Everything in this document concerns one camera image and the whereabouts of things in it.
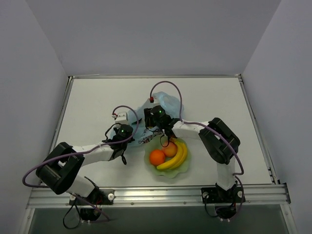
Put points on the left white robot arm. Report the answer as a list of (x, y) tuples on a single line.
[(60, 174)]

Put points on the fake peach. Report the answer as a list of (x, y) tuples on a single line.
[(170, 150)]

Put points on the aluminium front rail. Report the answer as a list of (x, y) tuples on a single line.
[(163, 196)]

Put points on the green scalloped bowl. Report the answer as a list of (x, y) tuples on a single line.
[(169, 173)]

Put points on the orange fake fruit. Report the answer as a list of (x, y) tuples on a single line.
[(156, 157)]

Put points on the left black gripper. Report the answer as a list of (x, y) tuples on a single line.
[(131, 126)]

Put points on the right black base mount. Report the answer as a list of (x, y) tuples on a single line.
[(214, 195)]

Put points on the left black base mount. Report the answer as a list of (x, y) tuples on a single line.
[(102, 195)]

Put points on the yellow fake banana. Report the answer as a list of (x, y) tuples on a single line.
[(178, 159)]

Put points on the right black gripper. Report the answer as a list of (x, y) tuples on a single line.
[(148, 119)]

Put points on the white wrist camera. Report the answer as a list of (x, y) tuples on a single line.
[(120, 118), (153, 101)]

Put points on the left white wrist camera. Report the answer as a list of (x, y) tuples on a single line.
[(120, 118)]

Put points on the light blue plastic bag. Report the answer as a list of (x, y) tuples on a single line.
[(141, 134)]

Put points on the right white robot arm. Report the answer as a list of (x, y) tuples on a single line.
[(219, 140)]

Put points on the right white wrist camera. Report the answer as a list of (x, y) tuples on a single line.
[(153, 101)]

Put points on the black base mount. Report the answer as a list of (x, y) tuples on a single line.
[(102, 195), (214, 195)]

